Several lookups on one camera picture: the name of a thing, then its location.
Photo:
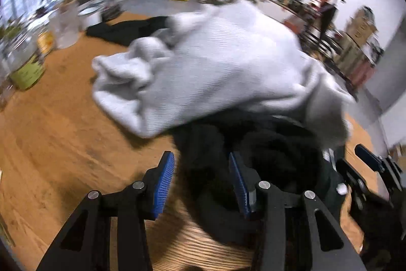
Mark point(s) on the white round pot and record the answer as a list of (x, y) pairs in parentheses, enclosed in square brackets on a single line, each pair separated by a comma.
[(90, 12)]

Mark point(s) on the clear glass vase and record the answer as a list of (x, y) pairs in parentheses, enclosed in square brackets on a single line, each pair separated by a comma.
[(66, 26)]

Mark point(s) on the glass jar with green label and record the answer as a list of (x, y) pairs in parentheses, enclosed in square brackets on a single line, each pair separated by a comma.
[(27, 67)]

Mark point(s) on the black shirt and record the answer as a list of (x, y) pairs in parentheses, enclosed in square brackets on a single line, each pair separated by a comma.
[(269, 150)]

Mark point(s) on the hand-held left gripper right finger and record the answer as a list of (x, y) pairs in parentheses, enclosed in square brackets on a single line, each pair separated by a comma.
[(239, 188)]

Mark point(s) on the dark metal chair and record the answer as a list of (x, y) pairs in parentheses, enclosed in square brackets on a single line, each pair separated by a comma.
[(323, 33)]

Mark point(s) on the black garment with white stripe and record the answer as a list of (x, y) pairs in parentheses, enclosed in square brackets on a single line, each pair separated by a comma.
[(127, 29)]

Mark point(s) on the light grey knit sweater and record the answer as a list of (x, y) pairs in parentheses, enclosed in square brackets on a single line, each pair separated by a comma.
[(222, 67)]

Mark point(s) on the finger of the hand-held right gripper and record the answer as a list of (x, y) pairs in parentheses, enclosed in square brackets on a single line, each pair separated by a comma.
[(368, 156), (350, 177)]

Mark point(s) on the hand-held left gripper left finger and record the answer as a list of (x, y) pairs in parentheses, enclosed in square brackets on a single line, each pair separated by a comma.
[(163, 185)]

